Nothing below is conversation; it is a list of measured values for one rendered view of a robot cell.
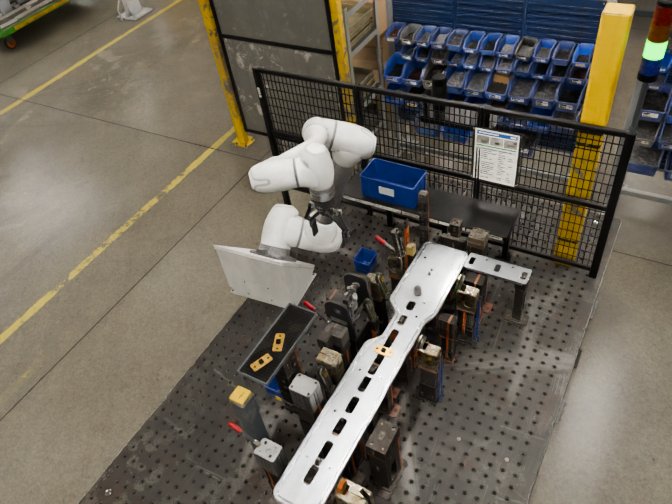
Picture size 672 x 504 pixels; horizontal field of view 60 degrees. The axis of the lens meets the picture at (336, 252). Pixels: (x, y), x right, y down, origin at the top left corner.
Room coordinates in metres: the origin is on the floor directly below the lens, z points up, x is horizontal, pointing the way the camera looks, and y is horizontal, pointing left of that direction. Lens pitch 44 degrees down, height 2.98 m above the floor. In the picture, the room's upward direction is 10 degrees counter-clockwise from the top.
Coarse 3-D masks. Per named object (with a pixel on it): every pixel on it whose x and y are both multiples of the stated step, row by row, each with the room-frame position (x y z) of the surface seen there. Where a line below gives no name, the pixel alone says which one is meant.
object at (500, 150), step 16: (480, 128) 2.20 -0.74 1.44; (480, 144) 2.20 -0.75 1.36; (496, 144) 2.15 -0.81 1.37; (512, 144) 2.11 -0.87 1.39; (480, 160) 2.20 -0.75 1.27; (496, 160) 2.15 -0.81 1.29; (512, 160) 2.11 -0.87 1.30; (480, 176) 2.19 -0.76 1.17; (496, 176) 2.15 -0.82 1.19; (512, 176) 2.10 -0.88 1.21
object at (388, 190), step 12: (372, 168) 2.48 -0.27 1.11; (384, 168) 2.47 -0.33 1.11; (396, 168) 2.43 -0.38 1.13; (408, 168) 2.38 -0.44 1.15; (372, 180) 2.33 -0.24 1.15; (384, 180) 2.47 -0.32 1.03; (396, 180) 2.43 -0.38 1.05; (408, 180) 2.39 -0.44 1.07; (420, 180) 2.26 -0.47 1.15; (372, 192) 2.34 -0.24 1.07; (384, 192) 2.30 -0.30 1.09; (396, 192) 2.26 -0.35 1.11; (408, 192) 2.21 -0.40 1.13; (408, 204) 2.22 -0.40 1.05
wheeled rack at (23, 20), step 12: (36, 0) 8.67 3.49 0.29; (48, 0) 8.55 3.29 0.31; (60, 0) 8.57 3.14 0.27; (12, 12) 8.32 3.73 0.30; (24, 12) 8.21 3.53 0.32; (36, 12) 8.26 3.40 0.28; (48, 12) 8.36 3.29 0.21; (0, 24) 8.00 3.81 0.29; (24, 24) 8.02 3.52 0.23; (0, 36) 7.75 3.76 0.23; (12, 48) 7.85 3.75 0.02
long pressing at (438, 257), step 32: (416, 256) 1.90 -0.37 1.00; (448, 256) 1.86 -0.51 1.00; (448, 288) 1.68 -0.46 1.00; (416, 320) 1.53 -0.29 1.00; (352, 384) 1.27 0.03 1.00; (384, 384) 1.25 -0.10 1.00; (320, 416) 1.16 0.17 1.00; (352, 416) 1.13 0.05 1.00; (320, 448) 1.03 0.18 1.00; (352, 448) 1.01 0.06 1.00; (288, 480) 0.93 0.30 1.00; (320, 480) 0.91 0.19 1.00
